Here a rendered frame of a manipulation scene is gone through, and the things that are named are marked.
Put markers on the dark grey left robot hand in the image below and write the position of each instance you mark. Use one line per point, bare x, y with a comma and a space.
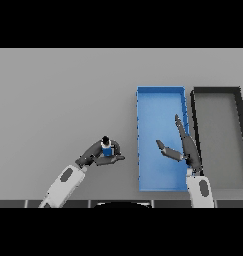
90, 154

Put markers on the dark grey bin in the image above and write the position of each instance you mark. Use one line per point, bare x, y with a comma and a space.
219, 140

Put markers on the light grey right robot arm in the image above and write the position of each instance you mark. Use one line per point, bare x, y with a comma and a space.
200, 190

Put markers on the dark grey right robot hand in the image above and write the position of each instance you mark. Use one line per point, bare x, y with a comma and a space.
189, 150

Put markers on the blue bin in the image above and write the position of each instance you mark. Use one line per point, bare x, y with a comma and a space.
159, 140

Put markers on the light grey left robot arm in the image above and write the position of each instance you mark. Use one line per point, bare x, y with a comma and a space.
61, 186

